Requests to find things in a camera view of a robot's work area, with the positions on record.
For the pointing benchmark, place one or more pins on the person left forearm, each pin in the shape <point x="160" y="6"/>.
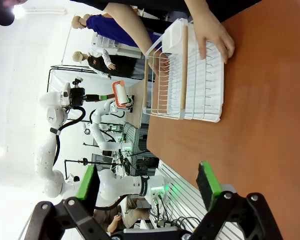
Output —
<point x="196" y="7"/>

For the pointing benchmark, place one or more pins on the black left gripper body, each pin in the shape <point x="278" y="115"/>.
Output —
<point x="77" y="96"/>

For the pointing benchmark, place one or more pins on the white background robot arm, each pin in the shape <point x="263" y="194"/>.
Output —
<point x="100" y="115"/>
<point x="100" y="140"/>

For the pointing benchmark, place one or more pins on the person right forearm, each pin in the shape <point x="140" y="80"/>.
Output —
<point x="130" y="27"/>

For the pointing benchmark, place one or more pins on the seated person in brown clothes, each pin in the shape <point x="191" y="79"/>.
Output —
<point x="130" y="215"/>

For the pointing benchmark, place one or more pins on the white drawer unit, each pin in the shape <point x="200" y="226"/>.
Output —
<point x="103" y="41"/>

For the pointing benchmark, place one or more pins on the white slatted frame panel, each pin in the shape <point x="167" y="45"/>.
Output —
<point x="180" y="195"/>

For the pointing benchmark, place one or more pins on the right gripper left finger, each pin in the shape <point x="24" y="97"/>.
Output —
<point x="65" y="220"/>

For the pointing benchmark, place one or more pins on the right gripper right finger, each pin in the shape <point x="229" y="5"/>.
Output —
<point x="240" y="217"/>

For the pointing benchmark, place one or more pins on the wooden background table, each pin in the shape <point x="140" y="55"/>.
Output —
<point x="137" y="100"/>

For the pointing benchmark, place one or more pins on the person right hand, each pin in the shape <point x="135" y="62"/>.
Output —
<point x="161" y="62"/>

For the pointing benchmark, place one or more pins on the person left hand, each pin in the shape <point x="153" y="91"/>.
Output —
<point x="215" y="37"/>

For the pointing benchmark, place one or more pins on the mannequin in black apron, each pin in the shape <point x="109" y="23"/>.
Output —
<point x="95" y="60"/>

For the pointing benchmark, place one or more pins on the orange and white lint roller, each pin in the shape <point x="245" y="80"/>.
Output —
<point x="120" y="94"/>

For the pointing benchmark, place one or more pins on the mannequin in blue shirt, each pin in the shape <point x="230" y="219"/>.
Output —
<point x="110" y="27"/>

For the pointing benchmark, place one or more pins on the black backdrop frame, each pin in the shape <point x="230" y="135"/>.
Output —
<point x="65" y="68"/>

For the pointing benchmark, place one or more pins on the person torso in black shirt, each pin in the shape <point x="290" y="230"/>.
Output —
<point x="235" y="10"/>

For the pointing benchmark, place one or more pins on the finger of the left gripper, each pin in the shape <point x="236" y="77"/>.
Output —
<point x="95" y="97"/>

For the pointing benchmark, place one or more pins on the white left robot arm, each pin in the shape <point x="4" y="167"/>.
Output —
<point x="47" y="155"/>

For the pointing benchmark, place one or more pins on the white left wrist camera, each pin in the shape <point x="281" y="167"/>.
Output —
<point x="65" y="96"/>

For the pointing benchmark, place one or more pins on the black boom stand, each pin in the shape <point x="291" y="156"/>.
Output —
<point x="85" y="162"/>

